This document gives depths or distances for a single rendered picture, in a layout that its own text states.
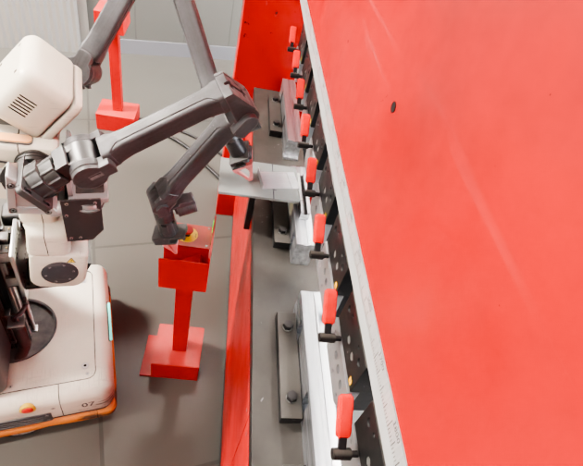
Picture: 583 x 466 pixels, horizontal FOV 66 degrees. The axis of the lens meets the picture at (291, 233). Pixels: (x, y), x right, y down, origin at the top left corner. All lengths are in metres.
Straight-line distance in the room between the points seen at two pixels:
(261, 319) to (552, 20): 1.03
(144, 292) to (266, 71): 1.24
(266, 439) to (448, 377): 0.69
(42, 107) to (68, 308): 1.04
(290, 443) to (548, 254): 0.86
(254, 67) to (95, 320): 1.31
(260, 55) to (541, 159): 1.88
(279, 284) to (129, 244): 1.38
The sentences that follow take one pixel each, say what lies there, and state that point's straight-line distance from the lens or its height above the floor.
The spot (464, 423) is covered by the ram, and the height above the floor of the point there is 1.54.
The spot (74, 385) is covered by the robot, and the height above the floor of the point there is 0.28.
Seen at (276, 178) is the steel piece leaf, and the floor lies 1.00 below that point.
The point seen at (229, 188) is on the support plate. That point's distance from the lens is 1.46.
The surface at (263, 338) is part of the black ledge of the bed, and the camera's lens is 1.27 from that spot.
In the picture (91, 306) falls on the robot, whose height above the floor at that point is 0.28.
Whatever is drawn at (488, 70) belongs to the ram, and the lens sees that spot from 0.54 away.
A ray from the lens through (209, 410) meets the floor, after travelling 2.11.
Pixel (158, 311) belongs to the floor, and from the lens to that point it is 2.34.
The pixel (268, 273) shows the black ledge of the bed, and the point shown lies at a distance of 1.40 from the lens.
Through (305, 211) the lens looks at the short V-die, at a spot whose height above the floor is 0.99.
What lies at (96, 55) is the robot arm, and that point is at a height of 1.30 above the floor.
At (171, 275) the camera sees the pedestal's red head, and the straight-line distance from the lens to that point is 1.54.
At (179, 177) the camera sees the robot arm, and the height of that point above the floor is 1.15.
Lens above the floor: 1.94
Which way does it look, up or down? 44 degrees down
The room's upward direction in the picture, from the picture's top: 17 degrees clockwise
